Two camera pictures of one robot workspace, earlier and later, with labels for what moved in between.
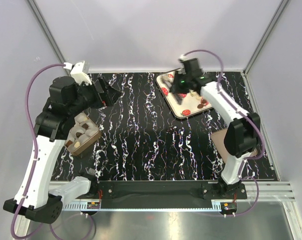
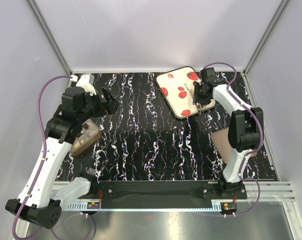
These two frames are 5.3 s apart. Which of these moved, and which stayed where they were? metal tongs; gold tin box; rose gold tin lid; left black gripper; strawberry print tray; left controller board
Moved: left black gripper; metal tongs
Stayed: left controller board; gold tin box; rose gold tin lid; strawberry print tray
